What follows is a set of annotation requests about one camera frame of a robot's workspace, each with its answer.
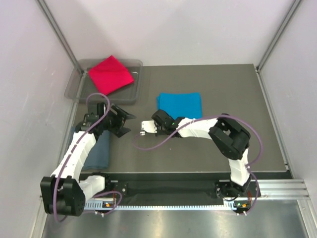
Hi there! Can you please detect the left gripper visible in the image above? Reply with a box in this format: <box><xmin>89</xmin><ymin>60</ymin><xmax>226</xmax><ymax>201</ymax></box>
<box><xmin>100</xmin><ymin>104</ymin><xmax>136</xmax><ymax>137</ymax></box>

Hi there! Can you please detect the bright blue t-shirt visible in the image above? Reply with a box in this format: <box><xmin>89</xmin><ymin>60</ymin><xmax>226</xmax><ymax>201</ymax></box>
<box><xmin>157</xmin><ymin>92</ymin><xmax>203</xmax><ymax>119</ymax></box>

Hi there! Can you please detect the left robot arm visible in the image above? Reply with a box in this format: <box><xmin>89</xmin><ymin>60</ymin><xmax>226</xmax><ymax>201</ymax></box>
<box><xmin>40</xmin><ymin>102</ymin><xmax>135</xmax><ymax>216</ymax></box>

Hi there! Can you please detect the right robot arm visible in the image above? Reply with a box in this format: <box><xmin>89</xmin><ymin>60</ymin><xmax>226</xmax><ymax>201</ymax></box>
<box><xmin>152</xmin><ymin>110</ymin><xmax>251</xmax><ymax>198</ymax></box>

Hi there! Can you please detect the folded dark blue t-shirt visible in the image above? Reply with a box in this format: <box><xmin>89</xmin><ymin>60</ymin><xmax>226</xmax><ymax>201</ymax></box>
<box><xmin>71</xmin><ymin>126</ymin><xmax>111</xmax><ymax>171</ymax></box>

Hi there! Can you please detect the folded red t-shirt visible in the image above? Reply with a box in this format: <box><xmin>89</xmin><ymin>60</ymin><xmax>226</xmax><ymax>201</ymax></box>
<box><xmin>88</xmin><ymin>56</ymin><xmax>134</xmax><ymax>95</ymax></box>

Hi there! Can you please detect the clear grey plastic bin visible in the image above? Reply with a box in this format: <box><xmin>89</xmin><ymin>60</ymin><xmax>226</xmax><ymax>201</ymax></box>
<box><xmin>64</xmin><ymin>59</ymin><xmax>143</xmax><ymax>105</ymax></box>

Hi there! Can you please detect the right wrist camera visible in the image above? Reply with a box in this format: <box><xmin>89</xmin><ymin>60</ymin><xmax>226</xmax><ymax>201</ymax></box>
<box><xmin>140</xmin><ymin>120</ymin><xmax>157</xmax><ymax>136</ymax></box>

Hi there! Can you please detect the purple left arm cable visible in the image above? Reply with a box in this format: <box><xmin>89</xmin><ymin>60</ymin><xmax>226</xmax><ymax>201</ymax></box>
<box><xmin>53</xmin><ymin>92</ymin><xmax>123</xmax><ymax>223</ymax></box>

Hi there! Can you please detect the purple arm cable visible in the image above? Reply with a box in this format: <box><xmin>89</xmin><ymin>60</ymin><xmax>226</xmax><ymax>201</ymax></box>
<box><xmin>53</xmin><ymin>92</ymin><xmax>123</xmax><ymax>223</ymax></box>
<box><xmin>132</xmin><ymin>114</ymin><xmax>264</xmax><ymax>214</ymax></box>

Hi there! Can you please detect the slotted cable duct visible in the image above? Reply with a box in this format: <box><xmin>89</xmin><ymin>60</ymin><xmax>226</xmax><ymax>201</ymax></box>
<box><xmin>84</xmin><ymin>200</ymin><xmax>249</xmax><ymax>212</ymax></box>

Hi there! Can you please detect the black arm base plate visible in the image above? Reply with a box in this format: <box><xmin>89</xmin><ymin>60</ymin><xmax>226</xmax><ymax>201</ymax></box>
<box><xmin>102</xmin><ymin>180</ymin><xmax>257</xmax><ymax>198</ymax></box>

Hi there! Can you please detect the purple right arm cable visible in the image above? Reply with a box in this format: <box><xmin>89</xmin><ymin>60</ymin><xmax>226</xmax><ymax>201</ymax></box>
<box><xmin>132</xmin><ymin>114</ymin><xmax>264</xmax><ymax>214</ymax></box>

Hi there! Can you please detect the left corner aluminium post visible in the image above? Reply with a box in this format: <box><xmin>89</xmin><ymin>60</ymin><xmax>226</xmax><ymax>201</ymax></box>
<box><xmin>35</xmin><ymin>0</ymin><xmax>84</xmax><ymax>74</ymax></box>

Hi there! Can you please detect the corner aluminium post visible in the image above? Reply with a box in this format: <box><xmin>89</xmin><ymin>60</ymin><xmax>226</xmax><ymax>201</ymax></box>
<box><xmin>255</xmin><ymin>0</ymin><xmax>303</xmax><ymax>73</ymax></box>
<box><xmin>35</xmin><ymin>0</ymin><xmax>84</xmax><ymax>74</ymax></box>

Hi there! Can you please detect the aluminium rail frame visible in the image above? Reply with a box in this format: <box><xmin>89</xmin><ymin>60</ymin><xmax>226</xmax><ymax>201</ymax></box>
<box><xmin>39</xmin><ymin>180</ymin><xmax>310</xmax><ymax>201</ymax></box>

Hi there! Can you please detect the right corner aluminium post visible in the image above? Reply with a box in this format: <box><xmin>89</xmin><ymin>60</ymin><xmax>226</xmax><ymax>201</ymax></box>
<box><xmin>255</xmin><ymin>0</ymin><xmax>303</xmax><ymax>73</ymax></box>

